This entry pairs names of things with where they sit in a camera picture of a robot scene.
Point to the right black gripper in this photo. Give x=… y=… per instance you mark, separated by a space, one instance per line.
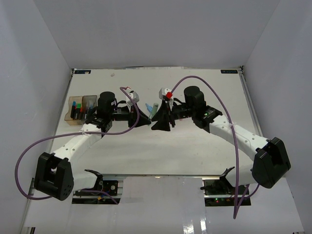
x=163 y=115

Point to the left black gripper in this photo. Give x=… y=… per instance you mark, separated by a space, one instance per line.
x=131 y=115

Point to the green transparent highlighter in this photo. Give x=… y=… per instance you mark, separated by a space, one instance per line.
x=153 y=110

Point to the orange cap black highlighter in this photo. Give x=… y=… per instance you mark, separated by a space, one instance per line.
x=81 y=114

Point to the green cap black highlighter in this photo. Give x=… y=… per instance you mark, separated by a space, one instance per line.
x=77 y=111

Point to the blue cap black highlighter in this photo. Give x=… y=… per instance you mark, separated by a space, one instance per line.
x=73 y=109

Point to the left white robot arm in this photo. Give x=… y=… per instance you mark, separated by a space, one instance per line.
x=56 y=173

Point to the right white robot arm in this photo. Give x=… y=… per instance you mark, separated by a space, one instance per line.
x=269 y=156

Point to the blue transparent highlighter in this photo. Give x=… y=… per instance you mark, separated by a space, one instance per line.
x=149 y=108

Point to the grey transparent container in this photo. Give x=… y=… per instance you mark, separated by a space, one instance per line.
x=89 y=99

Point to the brown transparent container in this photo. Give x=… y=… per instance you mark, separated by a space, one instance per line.
x=67 y=119

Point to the right blue table label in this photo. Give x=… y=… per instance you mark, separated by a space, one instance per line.
x=229 y=71

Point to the blue table label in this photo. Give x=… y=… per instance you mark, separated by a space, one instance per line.
x=82 y=72
x=229 y=71

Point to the left blue table label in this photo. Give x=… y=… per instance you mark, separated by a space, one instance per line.
x=82 y=72

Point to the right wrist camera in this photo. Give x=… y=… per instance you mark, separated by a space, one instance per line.
x=166 y=94

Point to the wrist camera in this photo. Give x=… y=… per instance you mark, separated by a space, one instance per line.
x=131 y=98
x=166 y=94

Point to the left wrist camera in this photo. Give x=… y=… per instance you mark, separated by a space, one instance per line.
x=131 y=98

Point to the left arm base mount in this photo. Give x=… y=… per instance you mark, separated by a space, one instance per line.
x=102 y=190

